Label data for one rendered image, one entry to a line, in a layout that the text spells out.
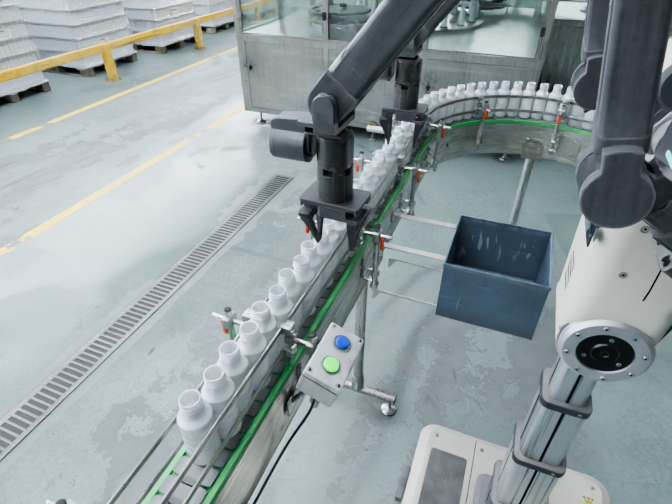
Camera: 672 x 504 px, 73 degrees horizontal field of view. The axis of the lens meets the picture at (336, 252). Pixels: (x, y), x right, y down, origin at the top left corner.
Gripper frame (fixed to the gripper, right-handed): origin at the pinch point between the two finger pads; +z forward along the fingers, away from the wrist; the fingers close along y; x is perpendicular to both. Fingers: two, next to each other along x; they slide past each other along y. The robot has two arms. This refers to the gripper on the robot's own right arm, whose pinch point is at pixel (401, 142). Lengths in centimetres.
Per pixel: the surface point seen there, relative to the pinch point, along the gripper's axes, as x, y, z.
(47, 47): -402, 580, 112
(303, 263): 29.9, 14.3, 19.7
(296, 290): 35.0, 14.1, 23.7
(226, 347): 57, 19, 21
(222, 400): 66, 15, 24
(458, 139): -118, -7, 45
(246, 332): 51, 18, 22
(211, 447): 71, 15, 31
